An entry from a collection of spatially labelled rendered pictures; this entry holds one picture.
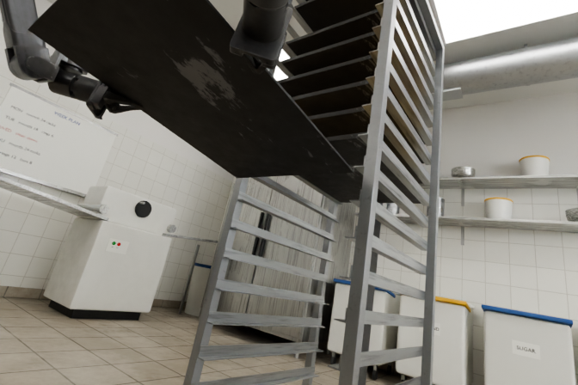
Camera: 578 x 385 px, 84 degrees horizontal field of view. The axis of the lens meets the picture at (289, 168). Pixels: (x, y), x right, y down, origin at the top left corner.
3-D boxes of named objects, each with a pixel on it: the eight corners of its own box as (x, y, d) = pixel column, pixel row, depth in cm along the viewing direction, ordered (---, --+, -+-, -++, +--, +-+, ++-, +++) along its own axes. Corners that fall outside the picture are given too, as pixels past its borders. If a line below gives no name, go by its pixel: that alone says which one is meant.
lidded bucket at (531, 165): (550, 184, 309) (549, 164, 316) (552, 175, 291) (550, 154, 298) (519, 185, 323) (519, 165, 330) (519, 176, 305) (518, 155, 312)
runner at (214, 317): (212, 324, 89) (215, 313, 90) (205, 322, 91) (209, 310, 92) (326, 327, 136) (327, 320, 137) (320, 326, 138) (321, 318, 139)
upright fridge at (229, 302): (337, 355, 356) (359, 180, 423) (293, 361, 288) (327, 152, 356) (244, 325, 437) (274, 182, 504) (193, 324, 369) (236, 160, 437)
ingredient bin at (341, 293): (321, 364, 299) (333, 278, 324) (347, 358, 348) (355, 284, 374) (378, 384, 270) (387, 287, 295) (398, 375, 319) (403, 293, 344)
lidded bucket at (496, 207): (514, 225, 313) (513, 204, 320) (513, 219, 295) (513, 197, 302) (485, 224, 327) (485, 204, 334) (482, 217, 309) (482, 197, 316)
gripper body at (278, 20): (291, 18, 49) (301, -26, 42) (273, 70, 45) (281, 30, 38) (250, 3, 49) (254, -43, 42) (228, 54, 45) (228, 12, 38)
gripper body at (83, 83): (104, 121, 77) (72, 112, 76) (122, 88, 81) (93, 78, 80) (94, 106, 71) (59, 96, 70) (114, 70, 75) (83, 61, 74)
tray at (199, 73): (137, -80, 37) (143, -87, 37) (27, 29, 61) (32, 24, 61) (353, 173, 78) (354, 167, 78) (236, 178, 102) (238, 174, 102)
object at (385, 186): (364, 166, 80) (365, 155, 81) (353, 167, 82) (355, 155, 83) (429, 228, 127) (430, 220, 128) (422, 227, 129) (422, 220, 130)
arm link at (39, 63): (9, 70, 70) (23, 67, 65) (31, 24, 72) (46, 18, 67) (68, 96, 80) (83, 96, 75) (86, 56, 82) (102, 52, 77)
